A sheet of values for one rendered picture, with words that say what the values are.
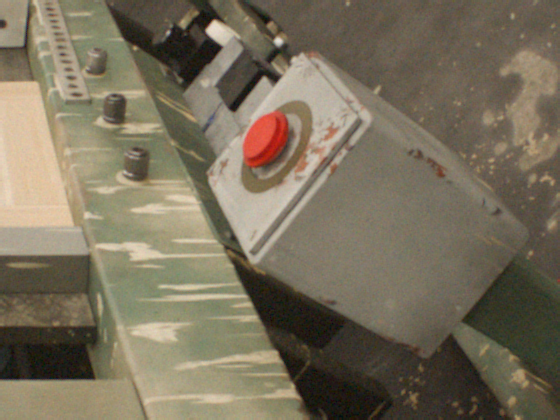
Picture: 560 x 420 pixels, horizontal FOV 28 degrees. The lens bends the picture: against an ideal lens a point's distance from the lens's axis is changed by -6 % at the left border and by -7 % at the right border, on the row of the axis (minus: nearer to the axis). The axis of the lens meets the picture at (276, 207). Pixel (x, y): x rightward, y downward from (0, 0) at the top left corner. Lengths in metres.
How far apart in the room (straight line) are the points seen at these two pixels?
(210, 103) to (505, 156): 0.87
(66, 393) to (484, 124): 1.47
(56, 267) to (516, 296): 0.39
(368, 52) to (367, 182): 1.87
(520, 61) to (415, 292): 1.43
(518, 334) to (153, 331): 0.28
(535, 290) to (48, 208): 0.48
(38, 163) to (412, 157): 0.55
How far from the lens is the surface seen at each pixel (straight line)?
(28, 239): 1.01
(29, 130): 1.26
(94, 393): 0.81
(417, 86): 2.38
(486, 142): 2.13
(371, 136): 0.71
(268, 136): 0.74
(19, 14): 1.54
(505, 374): 1.59
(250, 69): 1.23
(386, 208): 0.74
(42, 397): 0.80
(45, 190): 1.14
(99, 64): 1.33
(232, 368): 0.86
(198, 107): 1.33
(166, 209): 1.05
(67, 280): 1.00
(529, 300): 0.88
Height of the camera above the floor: 1.30
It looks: 31 degrees down
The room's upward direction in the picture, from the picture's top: 59 degrees counter-clockwise
